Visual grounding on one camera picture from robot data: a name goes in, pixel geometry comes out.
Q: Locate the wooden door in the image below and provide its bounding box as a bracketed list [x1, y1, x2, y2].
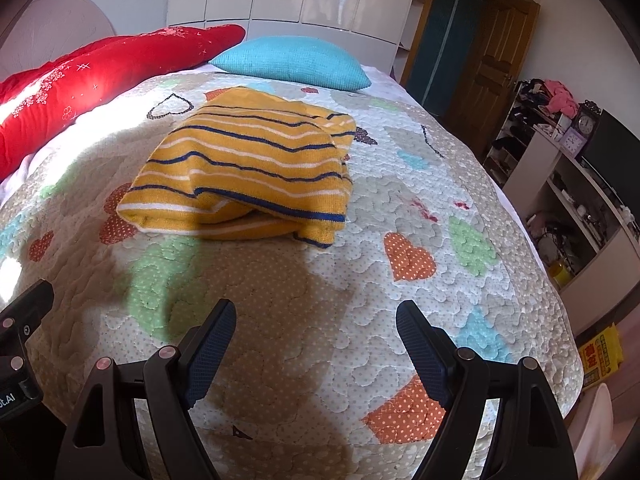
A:
[442, 0, 542, 156]

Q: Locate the round ornate clock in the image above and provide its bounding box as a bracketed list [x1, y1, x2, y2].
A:
[572, 101, 600, 142]

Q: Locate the turquoise pillow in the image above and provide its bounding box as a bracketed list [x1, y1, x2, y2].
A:
[209, 36, 372, 92]

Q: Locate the pink cloth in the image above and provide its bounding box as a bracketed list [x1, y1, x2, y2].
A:
[544, 80, 580, 117]

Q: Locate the teal door curtain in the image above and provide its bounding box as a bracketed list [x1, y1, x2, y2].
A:
[405, 0, 488, 106]

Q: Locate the yellow printed box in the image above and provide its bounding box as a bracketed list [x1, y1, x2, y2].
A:
[577, 324, 626, 391]

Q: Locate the black television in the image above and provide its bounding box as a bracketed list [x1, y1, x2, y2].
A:
[580, 109, 640, 221]

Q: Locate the yellow striped sweater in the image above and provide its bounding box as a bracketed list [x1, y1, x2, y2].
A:
[117, 86, 357, 251]

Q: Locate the white shelf unit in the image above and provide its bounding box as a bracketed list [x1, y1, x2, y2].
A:
[482, 79, 640, 336]

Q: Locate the white headboard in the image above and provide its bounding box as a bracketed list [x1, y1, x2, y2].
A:
[0, 0, 117, 83]

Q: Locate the heart-patterned quilt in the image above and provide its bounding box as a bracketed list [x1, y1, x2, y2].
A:
[0, 71, 586, 480]

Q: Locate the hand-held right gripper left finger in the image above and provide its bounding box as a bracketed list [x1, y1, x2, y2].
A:
[54, 299, 237, 480]

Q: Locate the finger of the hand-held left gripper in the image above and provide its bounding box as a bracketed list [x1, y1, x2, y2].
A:
[0, 280, 55, 356]

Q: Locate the red pillow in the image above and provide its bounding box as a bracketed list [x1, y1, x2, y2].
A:
[0, 24, 247, 181]

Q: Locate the purple square clock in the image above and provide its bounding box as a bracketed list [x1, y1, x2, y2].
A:
[561, 127, 587, 157]

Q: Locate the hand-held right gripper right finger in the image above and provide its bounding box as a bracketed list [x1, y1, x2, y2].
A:
[395, 300, 578, 480]

